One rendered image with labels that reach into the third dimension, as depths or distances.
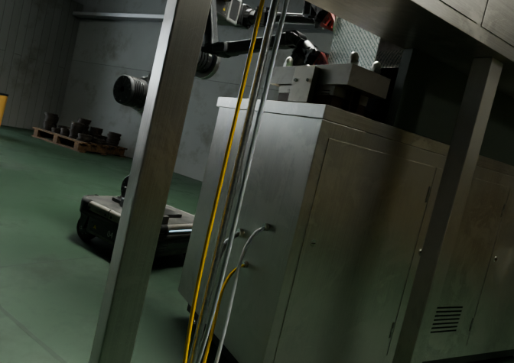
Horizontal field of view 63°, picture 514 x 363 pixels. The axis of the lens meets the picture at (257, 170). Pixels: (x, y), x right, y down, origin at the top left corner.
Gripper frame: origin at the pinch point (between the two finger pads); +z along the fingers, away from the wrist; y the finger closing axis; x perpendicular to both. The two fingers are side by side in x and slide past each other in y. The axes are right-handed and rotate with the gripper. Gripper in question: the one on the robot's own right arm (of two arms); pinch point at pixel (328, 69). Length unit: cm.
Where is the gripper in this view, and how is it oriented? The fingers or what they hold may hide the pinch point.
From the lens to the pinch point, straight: 161.0
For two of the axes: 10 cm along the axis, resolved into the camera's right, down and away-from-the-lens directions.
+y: -8.3, -1.6, -5.4
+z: 3.3, 6.3, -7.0
